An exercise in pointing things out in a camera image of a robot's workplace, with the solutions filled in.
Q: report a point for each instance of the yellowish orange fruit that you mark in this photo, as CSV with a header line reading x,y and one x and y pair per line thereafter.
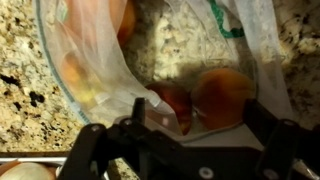
x,y
75,78

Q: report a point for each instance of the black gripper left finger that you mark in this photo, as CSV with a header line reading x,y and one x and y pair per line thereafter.
x,y
139,111

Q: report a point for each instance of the pale orange fruit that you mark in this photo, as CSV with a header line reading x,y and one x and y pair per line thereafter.
x,y
126,23

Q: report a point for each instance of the clear plastic produce bag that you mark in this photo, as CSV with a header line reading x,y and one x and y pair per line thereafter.
x,y
100,66

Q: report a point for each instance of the dark red fruit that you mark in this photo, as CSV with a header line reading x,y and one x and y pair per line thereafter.
x,y
173,100

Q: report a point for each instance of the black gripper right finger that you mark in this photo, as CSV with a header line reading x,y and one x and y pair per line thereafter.
x,y
261,123

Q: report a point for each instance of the silver metal rack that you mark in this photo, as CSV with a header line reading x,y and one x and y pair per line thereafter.
x,y
33,160

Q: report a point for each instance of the orange mango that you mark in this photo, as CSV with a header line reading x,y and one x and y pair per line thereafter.
x,y
221,98

